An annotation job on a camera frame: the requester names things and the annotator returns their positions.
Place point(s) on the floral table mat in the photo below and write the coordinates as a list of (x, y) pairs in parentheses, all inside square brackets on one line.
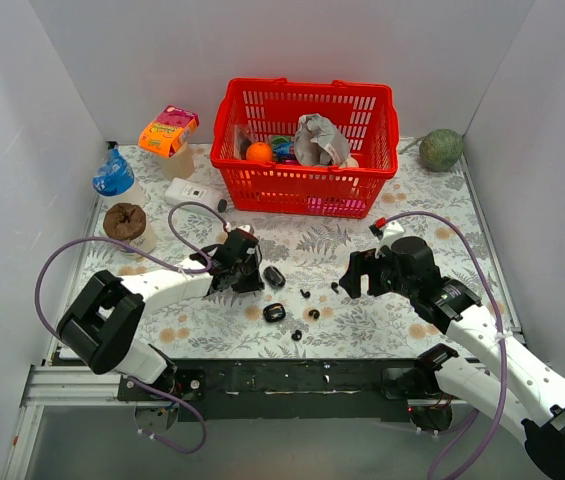
[(312, 252)]

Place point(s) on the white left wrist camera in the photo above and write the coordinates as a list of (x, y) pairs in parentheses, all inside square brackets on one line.
[(239, 232)]

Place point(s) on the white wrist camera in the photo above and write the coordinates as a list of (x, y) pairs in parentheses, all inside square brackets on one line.
[(386, 232), (239, 232)]

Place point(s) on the taped black charging case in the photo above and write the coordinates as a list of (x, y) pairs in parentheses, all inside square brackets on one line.
[(274, 277)]

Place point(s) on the pink package in basket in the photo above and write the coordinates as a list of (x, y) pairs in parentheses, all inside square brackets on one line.
[(336, 207)]

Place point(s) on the clear plastic jar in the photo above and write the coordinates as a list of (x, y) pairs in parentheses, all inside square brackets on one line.
[(179, 165)]

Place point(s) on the grey crumpled paper bag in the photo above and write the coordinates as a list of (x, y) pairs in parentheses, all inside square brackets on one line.
[(319, 143)]

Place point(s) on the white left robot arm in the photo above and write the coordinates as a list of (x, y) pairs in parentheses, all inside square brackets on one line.
[(101, 323)]

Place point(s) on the orange pink snack box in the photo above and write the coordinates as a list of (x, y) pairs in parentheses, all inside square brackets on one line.
[(169, 131)]

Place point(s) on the blue lid plastic bottle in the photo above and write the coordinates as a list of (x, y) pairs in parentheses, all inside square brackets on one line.
[(115, 182)]

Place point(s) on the green round melon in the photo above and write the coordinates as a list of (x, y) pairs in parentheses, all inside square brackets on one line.
[(441, 149)]

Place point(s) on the red plastic shopping basket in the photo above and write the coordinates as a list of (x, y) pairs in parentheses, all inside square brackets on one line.
[(364, 113)]

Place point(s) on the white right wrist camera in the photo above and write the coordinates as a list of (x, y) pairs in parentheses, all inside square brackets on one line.
[(386, 232)]

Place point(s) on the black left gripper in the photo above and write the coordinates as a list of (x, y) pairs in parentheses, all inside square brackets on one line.
[(241, 276)]

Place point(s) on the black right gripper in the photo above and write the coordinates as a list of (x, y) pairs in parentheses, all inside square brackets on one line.
[(367, 271)]

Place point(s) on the orange fruit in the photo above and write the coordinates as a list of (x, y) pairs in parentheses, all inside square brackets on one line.
[(259, 152)]

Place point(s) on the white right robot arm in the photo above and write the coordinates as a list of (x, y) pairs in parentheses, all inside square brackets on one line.
[(515, 388)]

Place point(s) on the glossy black gold-trim case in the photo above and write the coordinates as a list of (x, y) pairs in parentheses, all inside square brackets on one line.
[(274, 313)]

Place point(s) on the brown lid white jar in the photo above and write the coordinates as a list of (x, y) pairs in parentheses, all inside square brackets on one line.
[(129, 224)]

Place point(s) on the white lying bottle black cap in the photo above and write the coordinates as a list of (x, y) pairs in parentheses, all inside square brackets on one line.
[(180, 190)]

